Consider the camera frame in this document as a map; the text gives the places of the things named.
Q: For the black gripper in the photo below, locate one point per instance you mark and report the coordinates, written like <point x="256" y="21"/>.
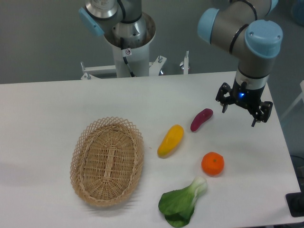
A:
<point x="246" y="98"/>

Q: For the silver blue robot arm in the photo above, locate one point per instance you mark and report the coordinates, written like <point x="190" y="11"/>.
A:
<point x="240" y="30"/>

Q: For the purple sweet potato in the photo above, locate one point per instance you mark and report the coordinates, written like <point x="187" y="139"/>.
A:
<point x="201" y="118"/>

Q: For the orange tangerine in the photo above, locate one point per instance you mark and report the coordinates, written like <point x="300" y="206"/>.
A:
<point x="213" y="163"/>

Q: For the yellow mango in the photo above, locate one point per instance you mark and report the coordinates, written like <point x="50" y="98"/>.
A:
<point x="171" y="140"/>

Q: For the black device at table edge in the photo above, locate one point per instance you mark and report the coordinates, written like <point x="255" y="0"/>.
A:
<point x="295" y="203"/>

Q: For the green bok choy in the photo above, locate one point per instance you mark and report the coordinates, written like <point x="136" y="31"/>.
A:
<point x="178" y="206"/>

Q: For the woven wicker basket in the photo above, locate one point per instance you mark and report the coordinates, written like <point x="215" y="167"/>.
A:
<point x="107" y="162"/>

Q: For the white frame at right edge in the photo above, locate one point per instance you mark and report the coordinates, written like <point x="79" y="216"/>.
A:
<point x="296" y="104"/>

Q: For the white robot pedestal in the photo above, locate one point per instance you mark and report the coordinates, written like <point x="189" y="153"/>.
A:
<point x="130" y="45"/>

